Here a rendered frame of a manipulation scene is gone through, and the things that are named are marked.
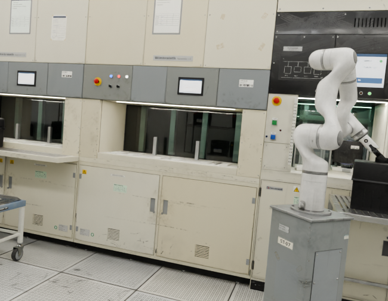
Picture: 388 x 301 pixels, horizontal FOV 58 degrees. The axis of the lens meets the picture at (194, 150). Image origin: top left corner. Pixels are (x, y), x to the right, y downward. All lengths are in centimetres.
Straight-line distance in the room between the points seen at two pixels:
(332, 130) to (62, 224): 234
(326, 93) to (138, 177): 159
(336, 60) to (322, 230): 79
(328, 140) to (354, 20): 112
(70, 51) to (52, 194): 123
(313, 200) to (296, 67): 108
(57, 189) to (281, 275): 206
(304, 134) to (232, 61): 102
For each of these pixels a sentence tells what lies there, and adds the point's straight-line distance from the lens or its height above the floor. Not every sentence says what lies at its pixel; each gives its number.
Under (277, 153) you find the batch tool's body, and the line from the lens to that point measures 249.
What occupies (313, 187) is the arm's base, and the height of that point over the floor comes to 89.
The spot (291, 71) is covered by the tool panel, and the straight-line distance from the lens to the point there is 252.
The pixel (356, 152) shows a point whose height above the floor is 103.
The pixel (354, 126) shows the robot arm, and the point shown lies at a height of 120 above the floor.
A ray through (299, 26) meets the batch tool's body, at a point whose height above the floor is 186.
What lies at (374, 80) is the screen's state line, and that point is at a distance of 254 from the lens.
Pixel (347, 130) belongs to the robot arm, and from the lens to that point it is 207.
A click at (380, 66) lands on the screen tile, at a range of 256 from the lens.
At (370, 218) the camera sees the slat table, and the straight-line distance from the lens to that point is 192.
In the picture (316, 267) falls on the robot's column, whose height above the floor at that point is 54.
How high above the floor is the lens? 111
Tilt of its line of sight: 4 degrees down
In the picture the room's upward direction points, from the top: 5 degrees clockwise
